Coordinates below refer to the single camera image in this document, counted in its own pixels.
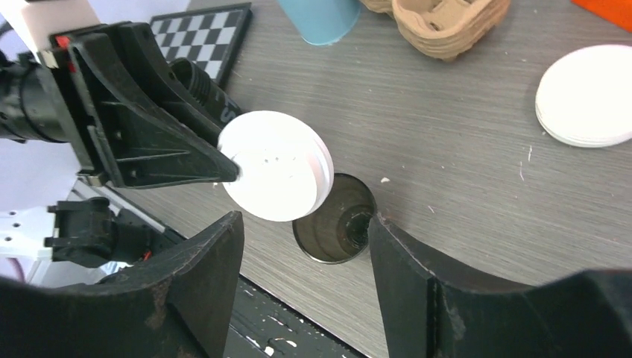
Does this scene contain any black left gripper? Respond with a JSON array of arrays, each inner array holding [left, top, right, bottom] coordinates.
[[1, 22, 239, 188]]

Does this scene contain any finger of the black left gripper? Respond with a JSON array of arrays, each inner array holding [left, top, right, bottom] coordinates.
[[170, 58, 243, 131]]

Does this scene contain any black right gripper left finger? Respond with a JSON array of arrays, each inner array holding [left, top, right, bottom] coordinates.
[[1, 211, 244, 357]]

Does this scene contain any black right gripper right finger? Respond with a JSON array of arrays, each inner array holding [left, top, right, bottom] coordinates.
[[368, 216, 631, 357]]

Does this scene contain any white coffee cup lid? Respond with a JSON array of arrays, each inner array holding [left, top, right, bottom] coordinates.
[[218, 110, 334, 222]]

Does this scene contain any black paper coffee cup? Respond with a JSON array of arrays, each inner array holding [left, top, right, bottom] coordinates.
[[292, 173, 377, 265]]

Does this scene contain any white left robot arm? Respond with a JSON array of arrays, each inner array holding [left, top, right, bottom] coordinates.
[[1, 22, 241, 268]]

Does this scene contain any black white chessboard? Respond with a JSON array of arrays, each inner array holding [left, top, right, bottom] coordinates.
[[150, 2, 252, 88]]

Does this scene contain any light blue cup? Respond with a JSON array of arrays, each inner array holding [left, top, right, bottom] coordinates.
[[277, 0, 361, 46]]

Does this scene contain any brown cardboard cup carrier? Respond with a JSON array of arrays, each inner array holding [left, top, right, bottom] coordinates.
[[361, 0, 511, 62]]

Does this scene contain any stack of white lids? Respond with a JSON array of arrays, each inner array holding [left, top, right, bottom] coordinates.
[[534, 44, 631, 148]]

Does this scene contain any orange paper bag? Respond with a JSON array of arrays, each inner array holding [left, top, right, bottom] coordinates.
[[572, 0, 631, 22]]

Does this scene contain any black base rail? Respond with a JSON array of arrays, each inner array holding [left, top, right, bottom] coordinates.
[[69, 180, 364, 357]]

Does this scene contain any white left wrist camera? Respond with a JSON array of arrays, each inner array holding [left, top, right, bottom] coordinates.
[[1, 0, 101, 54]]

